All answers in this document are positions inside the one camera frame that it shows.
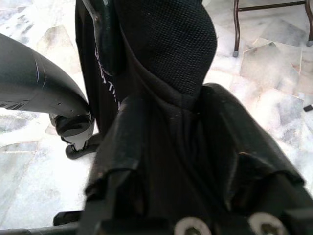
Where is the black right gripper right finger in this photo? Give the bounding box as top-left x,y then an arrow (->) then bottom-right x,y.
195,82 -> 306,221

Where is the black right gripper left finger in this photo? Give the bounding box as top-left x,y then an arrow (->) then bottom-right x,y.
80,94 -> 161,235

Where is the black shirt with red stripe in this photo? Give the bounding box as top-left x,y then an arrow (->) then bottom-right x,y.
74,0 -> 218,221

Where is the black robot left foot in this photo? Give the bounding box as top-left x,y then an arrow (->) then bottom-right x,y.
65,134 -> 105,162

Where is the black robot foot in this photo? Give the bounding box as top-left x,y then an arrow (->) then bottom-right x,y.
53,210 -> 85,227
65,134 -> 105,162

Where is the black robot right foot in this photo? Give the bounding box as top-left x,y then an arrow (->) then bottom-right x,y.
53,210 -> 85,227

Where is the grey robot right leg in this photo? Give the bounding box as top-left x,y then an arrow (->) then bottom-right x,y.
0,225 -> 81,235

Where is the dark brown metal leg frame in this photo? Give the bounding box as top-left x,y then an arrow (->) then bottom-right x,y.
233,0 -> 313,58

